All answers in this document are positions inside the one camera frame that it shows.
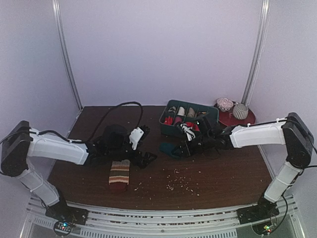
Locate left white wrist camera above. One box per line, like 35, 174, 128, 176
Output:
129, 127, 144, 150

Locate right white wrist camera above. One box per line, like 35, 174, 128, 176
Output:
180, 123, 196, 141

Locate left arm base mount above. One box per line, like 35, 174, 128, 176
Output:
45, 207, 89, 225

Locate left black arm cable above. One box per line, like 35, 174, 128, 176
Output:
90, 101, 144, 144

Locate left aluminium corner post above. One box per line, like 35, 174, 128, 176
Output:
52, 0, 83, 111

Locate green divided storage box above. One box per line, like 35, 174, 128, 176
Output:
159, 100, 219, 138

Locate right aluminium corner post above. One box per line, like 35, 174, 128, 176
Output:
241, 0, 270, 107

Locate white striped cup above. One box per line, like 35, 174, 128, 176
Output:
232, 103, 249, 120

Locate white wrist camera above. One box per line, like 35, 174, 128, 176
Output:
180, 123, 196, 141
129, 127, 144, 150

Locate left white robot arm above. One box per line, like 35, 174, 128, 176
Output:
0, 120, 157, 220

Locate red socks in box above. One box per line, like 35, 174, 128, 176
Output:
163, 116, 200, 131

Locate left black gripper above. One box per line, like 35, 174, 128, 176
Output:
107, 137, 157, 169

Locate aluminium corner post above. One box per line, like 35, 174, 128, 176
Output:
241, 0, 270, 107
52, 0, 83, 111

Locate pink patterned bowl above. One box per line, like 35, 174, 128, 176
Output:
216, 98, 234, 112

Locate red round plate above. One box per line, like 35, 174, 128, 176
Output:
214, 103, 257, 127

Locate cream rolled sock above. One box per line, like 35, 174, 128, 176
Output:
177, 106, 186, 117

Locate beige striped sock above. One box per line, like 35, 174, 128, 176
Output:
108, 160, 130, 193

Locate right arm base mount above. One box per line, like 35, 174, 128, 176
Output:
237, 205, 280, 225

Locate dark green christmas sock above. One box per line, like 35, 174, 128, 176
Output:
159, 142, 181, 159

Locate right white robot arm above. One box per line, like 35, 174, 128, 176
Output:
170, 113, 316, 219

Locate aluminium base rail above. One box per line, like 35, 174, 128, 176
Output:
19, 195, 307, 238

